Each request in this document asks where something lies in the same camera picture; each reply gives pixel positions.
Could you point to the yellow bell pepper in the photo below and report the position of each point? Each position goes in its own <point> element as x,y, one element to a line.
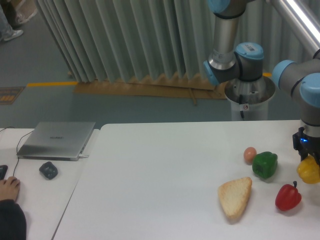
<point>309,171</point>

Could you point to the green bell pepper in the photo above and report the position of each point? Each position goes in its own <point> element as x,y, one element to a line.
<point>264,164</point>

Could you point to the black computer mouse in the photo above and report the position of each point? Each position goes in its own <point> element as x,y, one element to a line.
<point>17,187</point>

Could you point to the white sneaker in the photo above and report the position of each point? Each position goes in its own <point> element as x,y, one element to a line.
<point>15,34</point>

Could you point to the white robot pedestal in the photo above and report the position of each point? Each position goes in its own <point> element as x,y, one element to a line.
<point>249,100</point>

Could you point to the dark sleeved forearm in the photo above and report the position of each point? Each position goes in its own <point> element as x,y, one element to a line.
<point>13,225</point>

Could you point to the brown cardboard sheet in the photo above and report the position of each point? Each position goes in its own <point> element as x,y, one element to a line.
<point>194,89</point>

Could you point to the brown egg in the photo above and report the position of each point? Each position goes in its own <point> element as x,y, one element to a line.
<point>249,155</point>

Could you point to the black small controller device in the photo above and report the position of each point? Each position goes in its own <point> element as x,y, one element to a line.
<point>48,170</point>

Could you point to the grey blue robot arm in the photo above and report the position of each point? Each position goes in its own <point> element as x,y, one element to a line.
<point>299,80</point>

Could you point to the toasted bread slice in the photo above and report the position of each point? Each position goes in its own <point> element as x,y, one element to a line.
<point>234,196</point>

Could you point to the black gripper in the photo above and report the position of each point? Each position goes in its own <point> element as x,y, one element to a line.
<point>306,145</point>

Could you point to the silver closed laptop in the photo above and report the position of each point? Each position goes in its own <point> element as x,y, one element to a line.
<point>57,140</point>

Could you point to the black keyboard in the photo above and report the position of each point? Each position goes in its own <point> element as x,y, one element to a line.
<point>3,171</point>

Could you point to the grey pleated curtain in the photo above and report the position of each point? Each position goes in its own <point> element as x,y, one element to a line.
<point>121,39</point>

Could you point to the person's bare hand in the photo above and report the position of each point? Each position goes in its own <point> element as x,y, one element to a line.
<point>7,189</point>

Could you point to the red bell pepper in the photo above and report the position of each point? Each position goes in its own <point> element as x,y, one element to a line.
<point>288,197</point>

